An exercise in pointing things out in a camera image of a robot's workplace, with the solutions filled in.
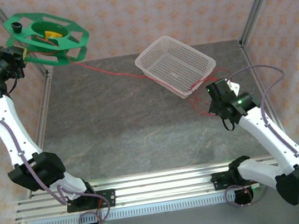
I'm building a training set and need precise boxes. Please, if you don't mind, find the green cable spool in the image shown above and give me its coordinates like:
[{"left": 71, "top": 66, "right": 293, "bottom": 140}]
[{"left": 1, "top": 3, "right": 94, "bottom": 74}]

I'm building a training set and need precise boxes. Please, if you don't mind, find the white perforated plastic basket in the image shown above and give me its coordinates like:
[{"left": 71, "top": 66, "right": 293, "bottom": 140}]
[{"left": 131, "top": 28, "right": 221, "bottom": 106}]

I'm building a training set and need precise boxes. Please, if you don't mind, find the thin red cable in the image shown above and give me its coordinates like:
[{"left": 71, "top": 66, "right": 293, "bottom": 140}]
[{"left": 31, "top": 8, "right": 239, "bottom": 141}]

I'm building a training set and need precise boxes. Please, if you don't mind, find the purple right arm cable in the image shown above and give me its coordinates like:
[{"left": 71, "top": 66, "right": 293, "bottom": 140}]
[{"left": 207, "top": 59, "right": 299, "bottom": 222}]

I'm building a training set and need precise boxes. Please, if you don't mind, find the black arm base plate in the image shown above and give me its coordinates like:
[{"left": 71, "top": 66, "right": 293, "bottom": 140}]
[
  {"left": 209, "top": 168, "right": 244, "bottom": 192},
  {"left": 65, "top": 188, "right": 118, "bottom": 214}
]

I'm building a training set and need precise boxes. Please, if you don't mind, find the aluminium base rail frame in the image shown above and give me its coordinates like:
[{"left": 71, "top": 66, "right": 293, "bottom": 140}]
[{"left": 11, "top": 150, "right": 299, "bottom": 224}]

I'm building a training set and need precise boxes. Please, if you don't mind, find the slotted grey cable duct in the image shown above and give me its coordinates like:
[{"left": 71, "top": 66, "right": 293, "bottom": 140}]
[{"left": 28, "top": 191, "right": 237, "bottom": 224}]

